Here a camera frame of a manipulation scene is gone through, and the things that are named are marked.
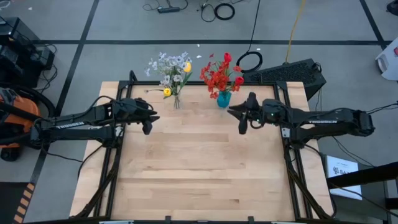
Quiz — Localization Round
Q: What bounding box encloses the black computer tower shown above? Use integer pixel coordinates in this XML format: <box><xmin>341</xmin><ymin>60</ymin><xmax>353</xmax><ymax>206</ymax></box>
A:
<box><xmin>241</xmin><ymin>58</ymin><xmax>327</xmax><ymax>101</ymax></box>

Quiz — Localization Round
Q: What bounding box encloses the blue ceramic vase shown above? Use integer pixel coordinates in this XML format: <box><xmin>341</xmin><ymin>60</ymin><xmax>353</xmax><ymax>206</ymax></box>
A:
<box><xmin>216</xmin><ymin>90</ymin><xmax>233</xmax><ymax>109</ymax></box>

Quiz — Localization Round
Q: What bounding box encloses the red artificial tulip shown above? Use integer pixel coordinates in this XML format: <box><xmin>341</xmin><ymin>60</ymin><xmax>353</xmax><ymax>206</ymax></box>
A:
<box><xmin>228</xmin><ymin>76</ymin><xmax>245</xmax><ymax>94</ymax></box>
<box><xmin>223</xmin><ymin>52</ymin><xmax>233</xmax><ymax>94</ymax></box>

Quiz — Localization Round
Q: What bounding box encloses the black electronics stack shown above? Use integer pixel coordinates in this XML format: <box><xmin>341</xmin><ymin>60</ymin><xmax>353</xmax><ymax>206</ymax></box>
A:
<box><xmin>0</xmin><ymin>17</ymin><xmax>55</xmax><ymax>90</ymax></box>

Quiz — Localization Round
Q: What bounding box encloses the small coiled black cable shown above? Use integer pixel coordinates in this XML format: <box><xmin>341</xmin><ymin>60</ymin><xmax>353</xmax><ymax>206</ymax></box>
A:
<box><xmin>213</xmin><ymin>2</ymin><xmax>236</xmax><ymax>22</ymax></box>

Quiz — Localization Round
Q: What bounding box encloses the yellow floor cable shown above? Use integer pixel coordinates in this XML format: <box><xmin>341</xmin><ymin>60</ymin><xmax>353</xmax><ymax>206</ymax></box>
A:
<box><xmin>284</xmin><ymin>0</ymin><xmax>308</xmax><ymax>63</ymax></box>

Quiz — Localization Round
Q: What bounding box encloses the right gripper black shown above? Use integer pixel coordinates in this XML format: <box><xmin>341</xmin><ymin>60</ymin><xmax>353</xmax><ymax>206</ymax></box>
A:
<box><xmin>227</xmin><ymin>92</ymin><xmax>289</xmax><ymax>136</ymax></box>

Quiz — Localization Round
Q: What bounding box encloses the black metal table frame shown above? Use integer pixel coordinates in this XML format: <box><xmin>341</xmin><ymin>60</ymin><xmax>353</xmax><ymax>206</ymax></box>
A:
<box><xmin>73</xmin><ymin>70</ymin><xmax>335</xmax><ymax>224</ymax></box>

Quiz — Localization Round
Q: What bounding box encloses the red artificial flower bunch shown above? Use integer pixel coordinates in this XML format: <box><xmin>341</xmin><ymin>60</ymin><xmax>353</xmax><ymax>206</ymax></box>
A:
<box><xmin>210</xmin><ymin>60</ymin><xmax>245</xmax><ymax>100</ymax></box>
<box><xmin>200</xmin><ymin>53</ymin><xmax>228</xmax><ymax>100</ymax></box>

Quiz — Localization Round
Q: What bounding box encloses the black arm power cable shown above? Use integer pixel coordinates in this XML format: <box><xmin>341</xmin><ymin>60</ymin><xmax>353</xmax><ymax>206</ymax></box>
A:
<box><xmin>42</xmin><ymin>144</ymin><xmax>108</xmax><ymax>180</ymax></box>

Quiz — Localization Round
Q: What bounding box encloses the orange vacuum cleaner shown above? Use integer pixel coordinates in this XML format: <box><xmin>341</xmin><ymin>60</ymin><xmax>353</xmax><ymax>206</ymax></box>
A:
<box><xmin>0</xmin><ymin>83</ymin><xmax>57</xmax><ymax>146</ymax></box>

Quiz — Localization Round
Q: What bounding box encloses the black power strip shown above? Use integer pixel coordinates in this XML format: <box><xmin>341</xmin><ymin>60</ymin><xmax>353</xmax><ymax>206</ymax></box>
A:
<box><xmin>157</xmin><ymin>6</ymin><xmax>181</xmax><ymax>14</ymax></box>

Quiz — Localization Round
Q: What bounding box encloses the black metal beam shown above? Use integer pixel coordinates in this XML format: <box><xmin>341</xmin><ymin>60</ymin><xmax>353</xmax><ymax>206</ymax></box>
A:
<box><xmin>326</xmin><ymin>161</ymin><xmax>398</xmax><ymax>189</ymax></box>

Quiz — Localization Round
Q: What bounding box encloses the black floor mat hazard stripe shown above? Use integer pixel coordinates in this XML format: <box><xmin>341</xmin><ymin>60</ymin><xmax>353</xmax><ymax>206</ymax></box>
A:
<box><xmin>0</xmin><ymin>182</ymin><xmax>35</xmax><ymax>224</ymax></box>

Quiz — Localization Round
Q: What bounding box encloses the yellow artificial tulip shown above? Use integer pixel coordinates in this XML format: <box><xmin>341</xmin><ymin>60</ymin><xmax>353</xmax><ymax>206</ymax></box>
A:
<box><xmin>163</xmin><ymin>88</ymin><xmax>178</xmax><ymax>103</ymax></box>
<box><xmin>177</xmin><ymin>62</ymin><xmax>193</xmax><ymax>100</ymax></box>

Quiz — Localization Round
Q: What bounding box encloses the large coiled black cable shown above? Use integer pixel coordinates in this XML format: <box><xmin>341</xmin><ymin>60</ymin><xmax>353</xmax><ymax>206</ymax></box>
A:
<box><xmin>235</xmin><ymin>0</ymin><xmax>264</xmax><ymax>75</ymax></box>

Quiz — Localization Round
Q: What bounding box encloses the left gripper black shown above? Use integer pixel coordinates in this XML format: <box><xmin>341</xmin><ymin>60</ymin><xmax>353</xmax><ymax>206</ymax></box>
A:
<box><xmin>113</xmin><ymin>98</ymin><xmax>160</xmax><ymax>136</ymax></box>

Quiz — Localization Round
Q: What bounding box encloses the white artificial flower bunch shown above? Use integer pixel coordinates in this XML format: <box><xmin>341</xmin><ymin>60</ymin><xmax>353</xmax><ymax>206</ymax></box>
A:
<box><xmin>164</xmin><ymin>51</ymin><xmax>193</xmax><ymax>103</ymax></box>
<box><xmin>144</xmin><ymin>51</ymin><xmax>180</xmax><ymax>103</ymax></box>

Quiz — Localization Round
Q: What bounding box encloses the white printed box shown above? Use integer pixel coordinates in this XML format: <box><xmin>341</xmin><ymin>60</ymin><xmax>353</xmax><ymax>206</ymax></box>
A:
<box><xmin>325</xmin><ymin>154</ymin><xmax>363</xmax><ymax>200</ymax></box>

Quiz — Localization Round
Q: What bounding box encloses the white appliance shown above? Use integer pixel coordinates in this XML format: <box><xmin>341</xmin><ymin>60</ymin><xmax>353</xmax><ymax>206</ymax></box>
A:
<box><xmin>374</xmin><ymin>37</ymin><xmax>398</xmax><ymax>82</ymax></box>

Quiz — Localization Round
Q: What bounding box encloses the orange shop vacuum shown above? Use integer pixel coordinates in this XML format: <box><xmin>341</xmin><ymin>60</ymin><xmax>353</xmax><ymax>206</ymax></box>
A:
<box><xmin>0</xmin><ymin>86</ymin><xmax>41</xmax><ymax>162</ymax></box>

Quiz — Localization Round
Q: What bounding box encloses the black floor cable bundle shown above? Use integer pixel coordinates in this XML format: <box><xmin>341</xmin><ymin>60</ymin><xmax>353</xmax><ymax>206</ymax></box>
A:
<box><xmin>366</xmin><ymin>101</ymin><xmax>398</xmax><ymax>114</ymax></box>

